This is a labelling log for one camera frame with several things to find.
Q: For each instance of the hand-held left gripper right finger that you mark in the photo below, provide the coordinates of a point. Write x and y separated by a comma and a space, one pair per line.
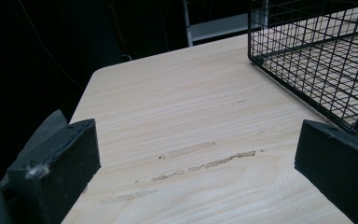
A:
341, 161

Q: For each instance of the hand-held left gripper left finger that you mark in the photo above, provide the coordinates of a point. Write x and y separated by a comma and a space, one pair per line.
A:
60, 165

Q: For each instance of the grey metal stand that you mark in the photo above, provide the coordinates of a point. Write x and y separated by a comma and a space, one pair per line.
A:
213, 28

